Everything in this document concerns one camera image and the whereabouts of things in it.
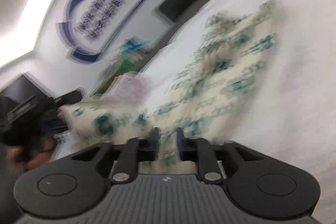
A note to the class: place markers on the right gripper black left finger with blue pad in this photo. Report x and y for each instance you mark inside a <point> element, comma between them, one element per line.
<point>128,156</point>

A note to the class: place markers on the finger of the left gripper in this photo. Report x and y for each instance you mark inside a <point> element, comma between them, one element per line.
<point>70,98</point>

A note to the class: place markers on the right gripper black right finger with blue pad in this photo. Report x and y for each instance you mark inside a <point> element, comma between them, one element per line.
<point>201,152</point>

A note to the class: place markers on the cream garment teal flower print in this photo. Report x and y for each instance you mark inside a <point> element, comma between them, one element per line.
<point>201,83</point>

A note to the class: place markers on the person's left hand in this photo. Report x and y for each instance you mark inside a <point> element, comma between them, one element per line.
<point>22,159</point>

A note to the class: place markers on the pink floral skirt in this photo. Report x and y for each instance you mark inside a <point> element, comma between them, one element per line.
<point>130,87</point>

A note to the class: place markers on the green cardboard box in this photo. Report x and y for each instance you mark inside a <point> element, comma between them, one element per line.
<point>131,62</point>

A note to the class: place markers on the blue plastic bag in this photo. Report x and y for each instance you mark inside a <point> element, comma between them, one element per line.
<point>134,45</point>

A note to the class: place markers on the white towel table cover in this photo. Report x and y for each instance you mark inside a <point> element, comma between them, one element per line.
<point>291,116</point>

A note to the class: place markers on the black chair back left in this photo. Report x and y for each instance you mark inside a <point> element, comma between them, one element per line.
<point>171,10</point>

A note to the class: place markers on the black wall television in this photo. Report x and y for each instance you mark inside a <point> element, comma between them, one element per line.
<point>25,85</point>

